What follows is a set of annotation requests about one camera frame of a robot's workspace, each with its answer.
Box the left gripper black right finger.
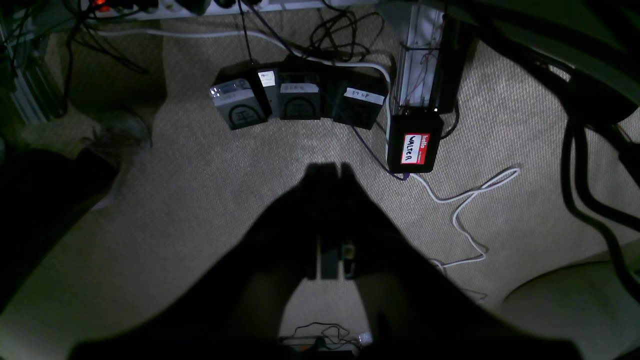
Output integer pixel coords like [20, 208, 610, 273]
[340, 163, 581, 360]

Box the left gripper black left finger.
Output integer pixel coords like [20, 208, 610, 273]
[70, 163, 339, 360]

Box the black box with name sticker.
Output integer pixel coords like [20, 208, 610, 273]
[386, 112, 444, 174]

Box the grey foot pedal left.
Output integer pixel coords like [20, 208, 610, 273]
[209, 60, 272, 131]

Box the black foot pedal right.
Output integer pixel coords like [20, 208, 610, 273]
[330, 68, 389, 130]

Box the black foot pedal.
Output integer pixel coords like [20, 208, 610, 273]
[276, 55, 322, 120]
[330, 68, 389, 130]

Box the black foot pedal middle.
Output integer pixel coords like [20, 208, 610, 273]
[276, 55, 322, 120]

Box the white cable on carpet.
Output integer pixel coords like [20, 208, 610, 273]
[95, 27, 522, 271]

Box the aluminium frame post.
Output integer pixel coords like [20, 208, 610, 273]
[388, 1, 444, 114]

